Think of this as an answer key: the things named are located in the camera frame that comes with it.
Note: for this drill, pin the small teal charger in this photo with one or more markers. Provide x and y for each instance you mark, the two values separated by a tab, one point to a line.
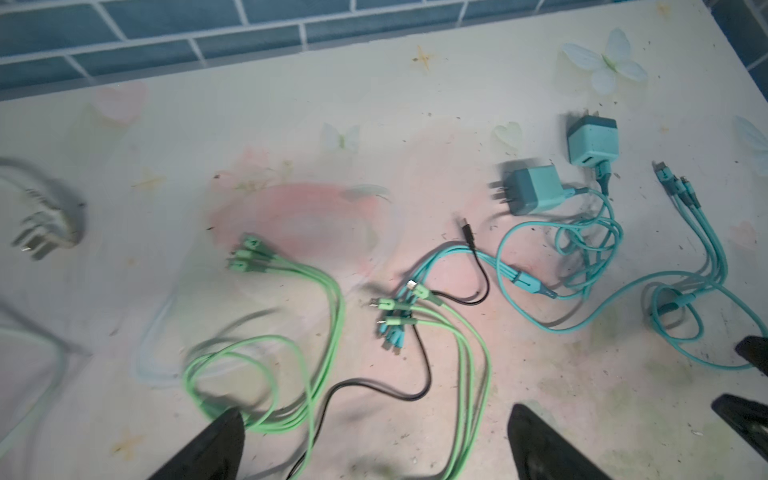
532	190

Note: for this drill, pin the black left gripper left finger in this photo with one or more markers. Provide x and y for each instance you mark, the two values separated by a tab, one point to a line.
215	453

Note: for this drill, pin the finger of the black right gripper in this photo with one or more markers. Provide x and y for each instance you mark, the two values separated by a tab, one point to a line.
747	418
754	350

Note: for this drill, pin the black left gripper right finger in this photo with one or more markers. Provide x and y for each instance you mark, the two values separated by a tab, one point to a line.
540	452

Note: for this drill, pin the large teal charger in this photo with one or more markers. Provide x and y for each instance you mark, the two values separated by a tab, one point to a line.
592	140

